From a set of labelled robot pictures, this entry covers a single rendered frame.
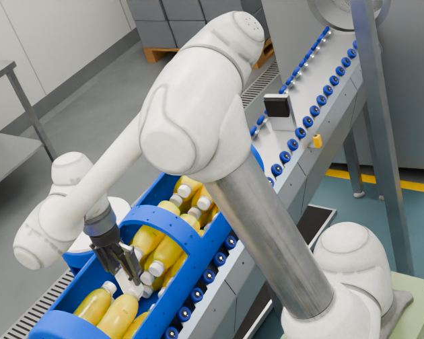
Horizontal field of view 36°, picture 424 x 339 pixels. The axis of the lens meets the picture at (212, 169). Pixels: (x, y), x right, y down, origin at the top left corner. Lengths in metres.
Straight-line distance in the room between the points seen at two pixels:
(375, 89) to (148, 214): 1.05
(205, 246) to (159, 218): 0.16
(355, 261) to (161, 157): 0.57
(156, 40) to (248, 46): 4.65
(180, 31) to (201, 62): 4.45
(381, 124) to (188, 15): 3.04
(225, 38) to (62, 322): 0.86
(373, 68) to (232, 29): 1.39
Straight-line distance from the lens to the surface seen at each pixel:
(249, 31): 1.10
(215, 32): 1.11
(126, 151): 1.30
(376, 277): 1.44
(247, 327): 2.91
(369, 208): 3.55
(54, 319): 1.67
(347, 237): 1.43
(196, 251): 1.84
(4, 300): 3.95
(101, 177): 1.32
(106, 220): 1.58
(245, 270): 2.11
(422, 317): 1.62
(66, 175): 1.50
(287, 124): 2.54
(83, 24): 5.95
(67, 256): 2.23
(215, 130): 0.98
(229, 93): 1.03
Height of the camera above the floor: 2.29
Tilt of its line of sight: 33 degrees down
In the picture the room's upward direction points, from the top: 20 degrees counter-clockwise
